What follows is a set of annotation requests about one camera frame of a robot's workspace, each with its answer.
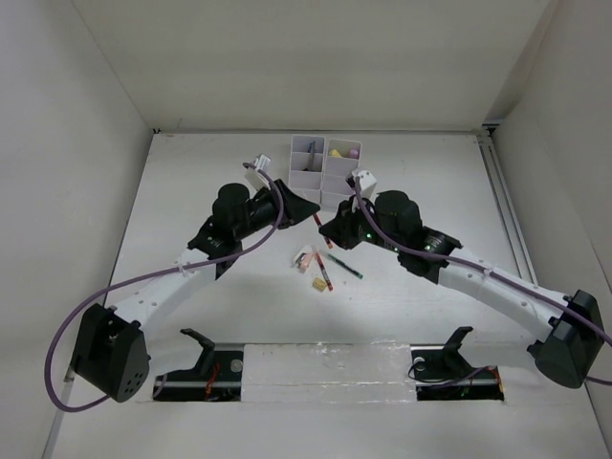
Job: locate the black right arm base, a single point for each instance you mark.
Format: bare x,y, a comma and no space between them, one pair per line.
442,374

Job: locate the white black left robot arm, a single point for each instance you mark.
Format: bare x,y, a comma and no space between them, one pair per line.
110,351

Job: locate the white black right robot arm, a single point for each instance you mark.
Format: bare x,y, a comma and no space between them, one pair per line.
568,329

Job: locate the pink red pen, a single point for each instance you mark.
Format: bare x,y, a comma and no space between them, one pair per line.
325,275

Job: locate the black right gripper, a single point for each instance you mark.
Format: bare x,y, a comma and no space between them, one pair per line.
340,229

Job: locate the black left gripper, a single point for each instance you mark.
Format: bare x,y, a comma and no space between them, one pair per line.
295,207

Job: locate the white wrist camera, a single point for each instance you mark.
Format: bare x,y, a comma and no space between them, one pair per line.
365,179
256,170

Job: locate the white right organizer box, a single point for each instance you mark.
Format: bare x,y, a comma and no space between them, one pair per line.
334,188

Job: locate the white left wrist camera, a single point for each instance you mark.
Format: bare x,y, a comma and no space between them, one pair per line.
256,170

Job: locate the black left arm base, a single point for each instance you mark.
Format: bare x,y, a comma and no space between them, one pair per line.
215,376

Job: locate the yellow staple box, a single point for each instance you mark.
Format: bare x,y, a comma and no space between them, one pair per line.
319,284

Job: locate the white left organizer box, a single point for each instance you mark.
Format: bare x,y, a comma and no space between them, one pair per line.
306,183

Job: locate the aluminium side rail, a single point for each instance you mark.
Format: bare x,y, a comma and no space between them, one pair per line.
504,202

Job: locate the black handled scissors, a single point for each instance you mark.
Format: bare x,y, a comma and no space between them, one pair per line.
311,161

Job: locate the green pen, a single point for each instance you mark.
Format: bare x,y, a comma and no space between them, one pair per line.
345,266

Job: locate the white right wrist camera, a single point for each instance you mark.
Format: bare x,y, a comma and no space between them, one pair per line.
365,179

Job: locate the white organizer box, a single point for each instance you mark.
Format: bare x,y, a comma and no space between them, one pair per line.
306,183
334,188

